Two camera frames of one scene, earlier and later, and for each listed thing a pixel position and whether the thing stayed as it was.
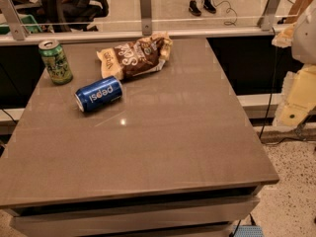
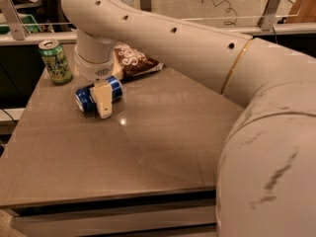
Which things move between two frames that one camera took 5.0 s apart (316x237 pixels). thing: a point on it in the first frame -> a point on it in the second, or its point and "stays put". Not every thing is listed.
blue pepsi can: x=95 y=95 stays put
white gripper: x=305 y=39 -> x=93 y=69
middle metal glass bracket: x=145 y=8 stays put
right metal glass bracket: x=272 y=7 stays put
